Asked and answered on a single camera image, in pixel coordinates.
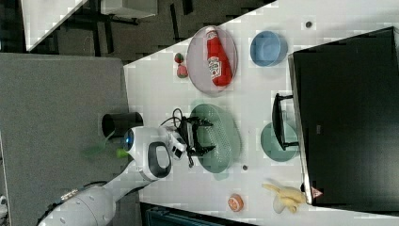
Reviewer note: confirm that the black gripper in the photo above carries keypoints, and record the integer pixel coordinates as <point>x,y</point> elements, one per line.
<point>188,131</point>

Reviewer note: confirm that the green plastic strainer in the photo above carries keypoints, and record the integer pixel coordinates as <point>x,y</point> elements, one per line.
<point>223,135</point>

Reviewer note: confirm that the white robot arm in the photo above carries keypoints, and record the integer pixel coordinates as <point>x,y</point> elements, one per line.
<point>152,150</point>

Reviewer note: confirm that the red green strawberry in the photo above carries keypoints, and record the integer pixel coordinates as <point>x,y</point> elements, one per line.
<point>182,72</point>

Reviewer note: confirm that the green round plate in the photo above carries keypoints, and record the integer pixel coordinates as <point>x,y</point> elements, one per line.
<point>272,148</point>

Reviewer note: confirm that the red ketchup bottle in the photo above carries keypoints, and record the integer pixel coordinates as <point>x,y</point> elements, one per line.
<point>218,62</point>

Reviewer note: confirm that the orange slice toy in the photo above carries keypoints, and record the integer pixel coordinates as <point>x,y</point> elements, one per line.
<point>235,203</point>

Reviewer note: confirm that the pink round plate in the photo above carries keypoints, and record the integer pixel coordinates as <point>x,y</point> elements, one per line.
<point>197,65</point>

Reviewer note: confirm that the dark red strawberry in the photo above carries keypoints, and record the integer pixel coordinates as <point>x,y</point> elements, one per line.
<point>179,58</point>

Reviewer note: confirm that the blue crate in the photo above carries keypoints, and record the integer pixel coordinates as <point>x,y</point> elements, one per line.
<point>161,216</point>

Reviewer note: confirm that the peeled toy banana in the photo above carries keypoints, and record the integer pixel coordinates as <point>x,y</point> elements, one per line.
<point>286,197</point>

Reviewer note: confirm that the blue bowl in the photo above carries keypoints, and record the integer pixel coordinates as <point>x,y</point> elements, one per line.
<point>268,49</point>

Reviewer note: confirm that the black toaster oven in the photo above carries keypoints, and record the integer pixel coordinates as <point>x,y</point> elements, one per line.
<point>346,101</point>

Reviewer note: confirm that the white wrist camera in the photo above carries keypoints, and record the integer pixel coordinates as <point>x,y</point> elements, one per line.
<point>178,150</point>

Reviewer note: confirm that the black cylinder post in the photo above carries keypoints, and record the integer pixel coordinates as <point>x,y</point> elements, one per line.
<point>119,124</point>

